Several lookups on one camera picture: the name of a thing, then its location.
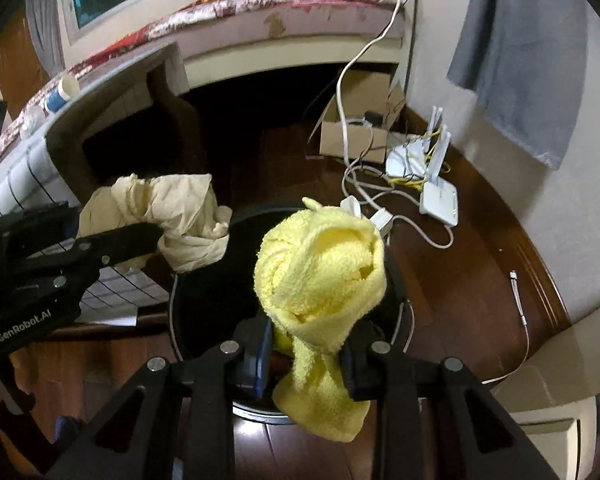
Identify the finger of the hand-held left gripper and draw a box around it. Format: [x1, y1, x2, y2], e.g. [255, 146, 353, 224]
[0, 201, 82, 261]
[10, 221, 163, 295]

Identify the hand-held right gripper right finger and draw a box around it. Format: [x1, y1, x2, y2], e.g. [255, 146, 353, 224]
[340, 324, 560, 480]

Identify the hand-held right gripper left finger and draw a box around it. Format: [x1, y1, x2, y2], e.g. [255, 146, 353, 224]
[45, 315, 274, 480]

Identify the cream cloth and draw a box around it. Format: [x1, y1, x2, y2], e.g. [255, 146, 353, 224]
[77, 173, 232, 275]

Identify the black round trash bin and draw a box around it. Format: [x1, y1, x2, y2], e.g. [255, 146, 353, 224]
[169, 205, 414, 426]

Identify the yellow towel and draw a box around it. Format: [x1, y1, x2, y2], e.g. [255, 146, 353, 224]
[254, 197, 387, 443]

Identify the clear crumpled plastic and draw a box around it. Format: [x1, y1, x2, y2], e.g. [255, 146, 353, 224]
[22, 107, 49, 137]

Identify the blue white paper cup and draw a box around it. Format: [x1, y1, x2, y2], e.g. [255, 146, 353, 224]
[44, 74, 80, 114]

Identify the wooden door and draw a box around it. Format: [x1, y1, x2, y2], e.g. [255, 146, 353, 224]
[0, 15, 51, 121]

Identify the white router with antennas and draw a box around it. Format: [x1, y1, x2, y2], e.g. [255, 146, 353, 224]
[419, 105, 459, 226]

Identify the grey curtain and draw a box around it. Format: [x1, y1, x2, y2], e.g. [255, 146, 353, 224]
[25, 0, 74, 79]

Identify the white flat router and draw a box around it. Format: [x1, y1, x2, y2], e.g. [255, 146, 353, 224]
[385, 137, 427, 179]

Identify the cardboard box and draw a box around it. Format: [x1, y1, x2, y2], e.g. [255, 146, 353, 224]
[320, 70, 407, 164]

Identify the bed with floral sheet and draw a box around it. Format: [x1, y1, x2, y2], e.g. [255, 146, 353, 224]
[0, 0, 408, 161]

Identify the grey hanging towel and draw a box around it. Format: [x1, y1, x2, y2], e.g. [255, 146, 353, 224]
[447, 0, 588, 171]

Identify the white looped floor cable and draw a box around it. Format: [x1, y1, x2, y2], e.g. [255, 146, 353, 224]
[342, 165, 454, 249]

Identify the white charging cable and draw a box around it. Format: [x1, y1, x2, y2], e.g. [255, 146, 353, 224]
[480, 270, 532, 386]

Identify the yellow network cable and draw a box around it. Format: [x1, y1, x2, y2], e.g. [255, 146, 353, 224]
[387, 129, 452, 192]

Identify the white hanging power cable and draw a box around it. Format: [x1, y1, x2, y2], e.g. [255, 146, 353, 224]
[337, 0, 411, 171]

